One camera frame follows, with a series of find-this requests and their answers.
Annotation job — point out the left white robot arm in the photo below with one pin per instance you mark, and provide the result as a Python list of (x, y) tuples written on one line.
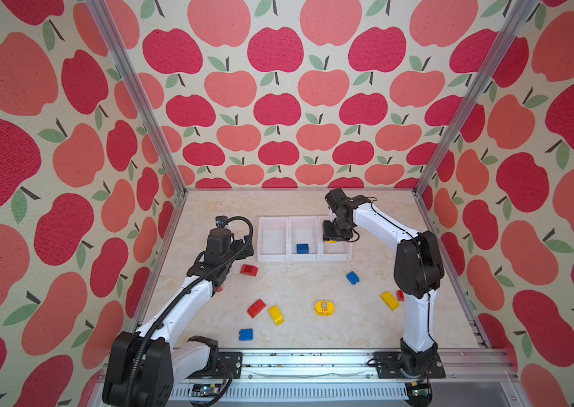
[(143, 367)]

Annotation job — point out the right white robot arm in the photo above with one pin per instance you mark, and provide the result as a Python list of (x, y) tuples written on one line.
[(418, 269)]

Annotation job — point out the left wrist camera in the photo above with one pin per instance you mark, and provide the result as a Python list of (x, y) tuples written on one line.
[(221, 221)]

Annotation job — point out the white plastic bin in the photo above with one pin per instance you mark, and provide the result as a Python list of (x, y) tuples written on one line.
[(273, 239), (333, 251), (303, 230)]

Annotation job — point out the round yellow lego piece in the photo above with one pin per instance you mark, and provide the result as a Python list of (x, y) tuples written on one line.
[(324, 308)]

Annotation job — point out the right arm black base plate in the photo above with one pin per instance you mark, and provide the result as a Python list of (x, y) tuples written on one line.
[(389, 365)]

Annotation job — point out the right white plastic bin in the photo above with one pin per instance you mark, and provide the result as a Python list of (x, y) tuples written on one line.
[(333, 251)]

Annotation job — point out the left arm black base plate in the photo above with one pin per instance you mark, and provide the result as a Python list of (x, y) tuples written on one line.
[(227, 363)]

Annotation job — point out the middle white plastic bin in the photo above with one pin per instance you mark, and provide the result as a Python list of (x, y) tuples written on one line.
[(303, 230)]

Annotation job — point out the left white plastic bin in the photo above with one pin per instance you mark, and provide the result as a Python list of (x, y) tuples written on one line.
[(273, 239)]

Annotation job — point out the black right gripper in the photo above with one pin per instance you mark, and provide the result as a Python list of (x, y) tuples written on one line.
[(346, 235)]

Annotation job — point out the right aluminium corner post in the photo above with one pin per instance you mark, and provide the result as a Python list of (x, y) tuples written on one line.
[(513, 23)]

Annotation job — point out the blue lego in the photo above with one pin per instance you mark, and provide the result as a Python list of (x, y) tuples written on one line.
[(302, 249), (353, 278), (246, 335)]

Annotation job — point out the left aluminium corner post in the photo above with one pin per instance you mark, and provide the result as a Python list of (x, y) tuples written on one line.
[(108, 29)]

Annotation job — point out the blue lego front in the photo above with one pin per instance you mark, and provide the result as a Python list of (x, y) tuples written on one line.
[(246, 335)]

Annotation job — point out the aluminium front rail frame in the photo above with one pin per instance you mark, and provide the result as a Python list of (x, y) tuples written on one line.
[(480, 377)]

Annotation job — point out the aluminium corner post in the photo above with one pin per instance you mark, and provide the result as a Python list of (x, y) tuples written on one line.
[(513, 23), (108, 29)]

